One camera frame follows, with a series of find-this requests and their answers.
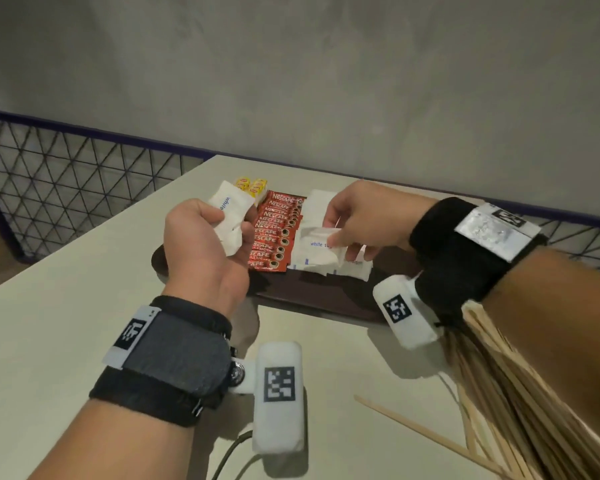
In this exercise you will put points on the person's left hand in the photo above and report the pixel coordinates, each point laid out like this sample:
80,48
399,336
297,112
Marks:
200,264

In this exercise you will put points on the person's right hand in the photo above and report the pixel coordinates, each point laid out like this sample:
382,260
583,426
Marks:
380,214

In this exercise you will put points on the white paper sugar packet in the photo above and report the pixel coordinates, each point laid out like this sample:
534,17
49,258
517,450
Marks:
230,199
312,237

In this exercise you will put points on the row of red coffee sachets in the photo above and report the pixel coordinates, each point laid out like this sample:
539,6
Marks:
275,234

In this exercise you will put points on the dark brown tray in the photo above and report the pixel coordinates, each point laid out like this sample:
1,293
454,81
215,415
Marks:
330,299

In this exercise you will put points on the pile of wooden stir sticks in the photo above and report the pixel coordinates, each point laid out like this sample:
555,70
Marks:
505,404

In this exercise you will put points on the person's right forearm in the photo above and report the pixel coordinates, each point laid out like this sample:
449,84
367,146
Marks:
560,319

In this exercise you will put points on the person's left forearm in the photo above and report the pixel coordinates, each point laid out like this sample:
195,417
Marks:
110,444

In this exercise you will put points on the black left wrist band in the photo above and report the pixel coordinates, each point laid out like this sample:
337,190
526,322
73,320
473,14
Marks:
175,354

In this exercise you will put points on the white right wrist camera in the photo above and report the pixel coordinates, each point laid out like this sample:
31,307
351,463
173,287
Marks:
410,332

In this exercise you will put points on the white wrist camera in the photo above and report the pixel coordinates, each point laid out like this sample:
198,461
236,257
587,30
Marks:
277,429
410,332

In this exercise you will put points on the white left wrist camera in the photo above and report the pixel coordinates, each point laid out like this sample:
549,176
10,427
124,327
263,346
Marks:
277,429

